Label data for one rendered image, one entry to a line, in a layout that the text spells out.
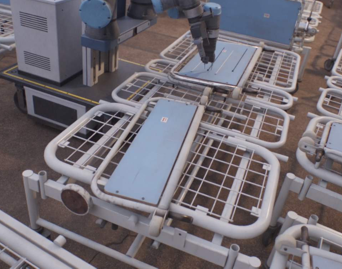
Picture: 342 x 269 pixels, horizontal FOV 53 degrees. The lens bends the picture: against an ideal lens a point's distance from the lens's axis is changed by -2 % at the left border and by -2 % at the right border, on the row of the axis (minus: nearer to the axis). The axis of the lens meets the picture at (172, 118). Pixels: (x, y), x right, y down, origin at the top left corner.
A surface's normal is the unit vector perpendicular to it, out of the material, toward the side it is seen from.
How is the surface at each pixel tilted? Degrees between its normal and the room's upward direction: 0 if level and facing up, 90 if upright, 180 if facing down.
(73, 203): 90
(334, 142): 7
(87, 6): 95
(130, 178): 1
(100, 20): 95
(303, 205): 0
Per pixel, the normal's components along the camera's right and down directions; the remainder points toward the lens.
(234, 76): 0.04, -0.86
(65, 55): 0.92, 0.29
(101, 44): -0.38, 0.46
